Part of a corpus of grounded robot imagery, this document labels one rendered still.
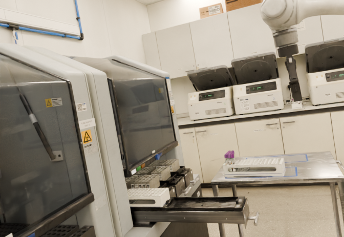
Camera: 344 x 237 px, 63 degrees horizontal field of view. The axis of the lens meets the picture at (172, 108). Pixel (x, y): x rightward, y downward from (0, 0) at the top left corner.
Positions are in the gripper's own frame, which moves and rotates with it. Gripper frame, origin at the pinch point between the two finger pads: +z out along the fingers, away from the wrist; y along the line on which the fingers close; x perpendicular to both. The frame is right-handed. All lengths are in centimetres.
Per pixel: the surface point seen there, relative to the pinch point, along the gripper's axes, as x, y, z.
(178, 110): 158, 283, 23
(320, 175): -4.2, 16.0, 39.4
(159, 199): 62, -16, 33
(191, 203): 50, -10, 38
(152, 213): 66, -18, 38
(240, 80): 56, 268, -4
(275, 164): 14.1, 17.1, 32.4
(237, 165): 32.8, 19.0, 31.7
